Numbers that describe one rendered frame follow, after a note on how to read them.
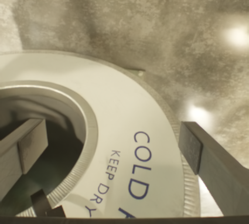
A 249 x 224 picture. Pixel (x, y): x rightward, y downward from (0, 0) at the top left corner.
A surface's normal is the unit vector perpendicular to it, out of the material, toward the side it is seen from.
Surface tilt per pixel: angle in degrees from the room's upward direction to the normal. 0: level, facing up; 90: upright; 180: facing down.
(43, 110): 1
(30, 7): 0
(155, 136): 90
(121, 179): 90
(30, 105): 12
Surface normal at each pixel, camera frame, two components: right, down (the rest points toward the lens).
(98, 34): -0.03, 0.64
